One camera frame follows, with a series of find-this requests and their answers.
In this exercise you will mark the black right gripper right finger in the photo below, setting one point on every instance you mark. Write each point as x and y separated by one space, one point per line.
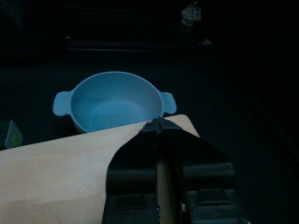
205 175

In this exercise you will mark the metal frame corner bracket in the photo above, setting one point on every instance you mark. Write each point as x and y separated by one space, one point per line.
190 13

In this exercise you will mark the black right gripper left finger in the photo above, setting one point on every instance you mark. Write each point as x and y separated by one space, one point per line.
129 175

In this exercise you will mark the small green object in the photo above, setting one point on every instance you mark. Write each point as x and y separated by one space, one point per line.
13 137

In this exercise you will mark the wooden drawer box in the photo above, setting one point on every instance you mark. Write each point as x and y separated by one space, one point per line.
57 175

